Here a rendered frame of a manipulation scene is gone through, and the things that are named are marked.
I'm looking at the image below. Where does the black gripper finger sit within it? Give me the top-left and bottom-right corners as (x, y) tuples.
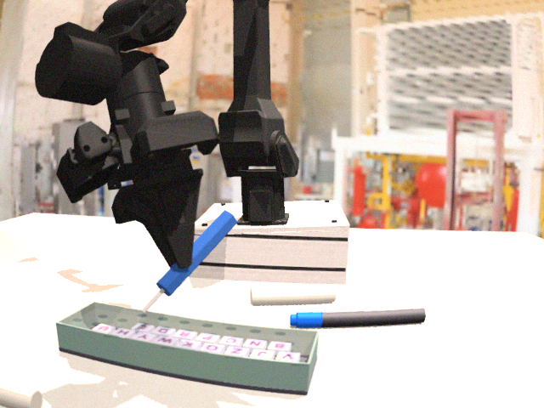
(122, 203), (175, 268)
(131, 168), (203, 269)

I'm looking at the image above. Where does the black marker with blue cap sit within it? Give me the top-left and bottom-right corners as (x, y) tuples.
(290, 308), (426, 328)

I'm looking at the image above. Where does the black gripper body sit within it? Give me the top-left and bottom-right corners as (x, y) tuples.
(109, 92), (220, 224)

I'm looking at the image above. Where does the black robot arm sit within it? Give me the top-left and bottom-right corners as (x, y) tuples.
(35, 0), (299, 226)

